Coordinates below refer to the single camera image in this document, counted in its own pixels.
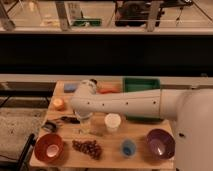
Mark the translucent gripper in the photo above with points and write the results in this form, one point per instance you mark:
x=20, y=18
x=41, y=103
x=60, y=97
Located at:
x=85, y=125

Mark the black dish brush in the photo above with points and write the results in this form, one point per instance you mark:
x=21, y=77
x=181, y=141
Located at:
x=53, y=125

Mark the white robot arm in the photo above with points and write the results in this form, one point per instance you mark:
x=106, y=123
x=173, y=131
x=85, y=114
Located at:
x=191, y=109

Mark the blue plastic cup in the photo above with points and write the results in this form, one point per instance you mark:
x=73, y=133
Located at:
x=128, y=148

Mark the bunch of dark grapes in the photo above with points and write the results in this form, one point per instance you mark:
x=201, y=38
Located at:
x=91, y=148

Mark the orange fruit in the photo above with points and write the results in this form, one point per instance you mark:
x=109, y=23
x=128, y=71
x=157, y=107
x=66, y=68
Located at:
x=59, y=104

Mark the orange carrot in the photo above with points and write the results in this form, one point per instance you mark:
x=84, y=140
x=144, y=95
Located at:
x=108, y=90

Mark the blue sponge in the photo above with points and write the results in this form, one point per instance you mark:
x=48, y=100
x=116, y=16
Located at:
x=70, y=87

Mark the orange bowl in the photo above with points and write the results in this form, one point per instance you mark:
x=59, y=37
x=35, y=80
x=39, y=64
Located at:
x=48, y=148

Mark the green plastic tray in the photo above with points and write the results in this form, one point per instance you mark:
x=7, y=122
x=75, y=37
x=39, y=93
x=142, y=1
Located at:
x=131, y=84

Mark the purple bowl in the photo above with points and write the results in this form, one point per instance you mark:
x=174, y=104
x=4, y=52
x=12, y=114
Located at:
x=161, y=144

